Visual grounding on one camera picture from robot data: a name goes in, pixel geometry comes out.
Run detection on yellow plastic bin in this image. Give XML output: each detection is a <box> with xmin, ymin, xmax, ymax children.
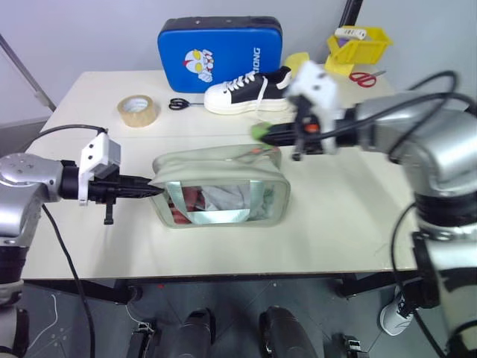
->
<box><xmin>323</xmin><ymin>25</ymin><xmax>395</xmax><ymax>75</ymax></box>

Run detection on green plush keychain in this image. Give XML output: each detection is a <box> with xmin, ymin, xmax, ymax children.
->
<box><xmin>250</xmin><ymin>121</ymin><xmax>274</xmax><ymax>141</ymax></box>

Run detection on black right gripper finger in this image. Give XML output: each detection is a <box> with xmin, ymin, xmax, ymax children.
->
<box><xmin>265</xmin><ymin>123</ymin><xmax>299</xmax><ymax>136</ymax></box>
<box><xmin>259</xmin><ymin>133</ymin><xmax>299</xmax><ymax>147</ymax></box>

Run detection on white sports shoe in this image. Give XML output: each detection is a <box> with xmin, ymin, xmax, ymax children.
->
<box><xmin>379</xmin><ymin>286</ymin><xmax>415</xmax><ymax>337</ymax></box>

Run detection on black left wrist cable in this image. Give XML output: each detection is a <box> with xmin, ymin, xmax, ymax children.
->
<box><xmin>36</xmin><ymin>124</ymin><xmax>110</xmax><ymax>138</ymax></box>

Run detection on black stand pole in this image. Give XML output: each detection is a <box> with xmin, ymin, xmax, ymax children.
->
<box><xmin>340</xmin><ymin>0</ymin><xmax>365</xmax><ymax>28</ymax></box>

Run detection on dark rounded shape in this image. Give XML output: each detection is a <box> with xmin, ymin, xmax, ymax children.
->
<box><xmin>258</xmin><ymin>305</ymin><xmax>320</xmax><ymax>358</ymax></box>
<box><xmin>174</xmin><ymin>307</ymin><xmax>218</xmax><ymax>358</ymax></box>

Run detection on white crumpled cloth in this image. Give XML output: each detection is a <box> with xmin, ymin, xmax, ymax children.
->
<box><xmin>199</xmin><ymin>185</ymin><xmax>255</xmax><ymax>213</ymax></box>

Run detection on grey metal stand pole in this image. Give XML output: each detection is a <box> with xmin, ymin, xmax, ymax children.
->
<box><xmin>0</xmin><ymin>33</ymin><xmax>57</xmax><ymax>113</ymax></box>

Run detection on red handled scissors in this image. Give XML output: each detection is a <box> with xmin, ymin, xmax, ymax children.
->
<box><xmin>348</xmin><ymin>69</ymin><xmax>388</xmax><ymax>89</ymax></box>

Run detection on black left body cable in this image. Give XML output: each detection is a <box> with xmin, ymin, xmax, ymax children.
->
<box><xmin>41</xmin><ymin>202</ymin><xmax>98</xmax><ymax>358</ymax></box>

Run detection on black handled scissors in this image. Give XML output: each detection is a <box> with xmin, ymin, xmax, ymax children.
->
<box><xmin>168</xmin><ymin>97</ymin><xmax>205</xmax><ymax>112</ymax></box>

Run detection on white plastic power strip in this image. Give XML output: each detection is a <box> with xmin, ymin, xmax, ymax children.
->
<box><xmin>334</xmin><ymin>27</ymin><xmax>368</xmax><ymax>41</ymax></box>

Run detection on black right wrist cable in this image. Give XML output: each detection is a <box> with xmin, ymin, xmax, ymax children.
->
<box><xmin>319</xmin><ymin>69</ymin><xmax>477</xmax><ymax>151</ymax></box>

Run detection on red fabric item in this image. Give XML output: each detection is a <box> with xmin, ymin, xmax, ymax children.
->
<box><xmin>168</xmin><ymin>187</ymin><xmax>206</xmax><ymax>226</ymax></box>

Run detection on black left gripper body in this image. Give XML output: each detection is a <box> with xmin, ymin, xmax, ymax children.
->
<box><xmin>88</xmin><ymin>166</ymin><xmax>127</xmax><ymax>227</ymax></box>

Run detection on white and black sneaker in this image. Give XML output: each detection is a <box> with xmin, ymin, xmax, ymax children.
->
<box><xmin>203</xmin><ymin>66</ymin><xmax>296</xmax><ymax>116</ymax></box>

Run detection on green pouch with clear window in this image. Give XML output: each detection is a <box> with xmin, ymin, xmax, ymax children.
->
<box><xmin>150</xmin><ymin>144</ymin><xmax>292</xmax><ymax>229</ymax></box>

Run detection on blue padded cartoon case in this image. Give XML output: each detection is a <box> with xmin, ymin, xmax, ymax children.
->
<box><xmin>157</xmin><ymin>16</ymin><xmax>283</xmax><ymax>94</ymax></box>

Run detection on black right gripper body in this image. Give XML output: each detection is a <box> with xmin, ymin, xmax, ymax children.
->
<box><xmin>291</xmin><ymin>94</ymin><xmax>337</xmax><ymax>162</ymax></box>

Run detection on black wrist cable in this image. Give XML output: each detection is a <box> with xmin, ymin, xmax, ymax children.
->
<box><xmin>319</xmin><ymin>69</ymin><xmax>477</xmax><ymax>151</ymax></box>
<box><xmin>36</xmin><ymin>124</ymin><xmax>110</xmax><ymax>138</ymax></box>

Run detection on black right body cable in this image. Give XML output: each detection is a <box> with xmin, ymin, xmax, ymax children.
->
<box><xmin>390</xmin><ymin>201</ymin><xmax>450</xmax><ymax>358</ymax></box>

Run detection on clear packing tape roll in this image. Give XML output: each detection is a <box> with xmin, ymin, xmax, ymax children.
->
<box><xmin>116</xmin><ymin>94</ymin><xmax>162</xmax><ymax>129</ymax></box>

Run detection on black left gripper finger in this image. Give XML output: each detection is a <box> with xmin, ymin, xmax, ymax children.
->
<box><xmin>124</xmin><ymin>186</ymin><xmax>165</xmax><ymax>200</ymax></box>
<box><xmin>124</xmin><ymin>176</ymin><xmax>160</xmax><ymax>189</ymax></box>

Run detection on black body cable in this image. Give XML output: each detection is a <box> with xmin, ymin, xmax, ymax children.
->
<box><xmin>41</xmin><ymin>202</ymin><xmax>98</xmax><ymax>358</ymax></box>
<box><xmin>390</xmin><ymin>201</ymin><xmax>450</xmax><ymax>358</ymax></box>

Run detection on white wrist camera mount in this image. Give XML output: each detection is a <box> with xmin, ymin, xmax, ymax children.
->
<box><xmin>287</xmin><ymin>60</ymin><xmax>347</xmax><ymax>154</ymax></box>
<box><xmin>78</xmin><ymin>131</ymin><xmax>122</xmax><ymax>207</ymax></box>

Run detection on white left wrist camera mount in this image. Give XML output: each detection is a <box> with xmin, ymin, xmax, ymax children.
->
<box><xmin>78</xmin><ymin>131</ymin><xmax>122</xmax><ymax>207</ymax></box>

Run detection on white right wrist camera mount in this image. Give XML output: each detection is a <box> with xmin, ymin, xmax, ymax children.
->
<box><xmin>287</xmin><ymin>60</ymin><xmax>347</xmax><ymax>154</ymax></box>

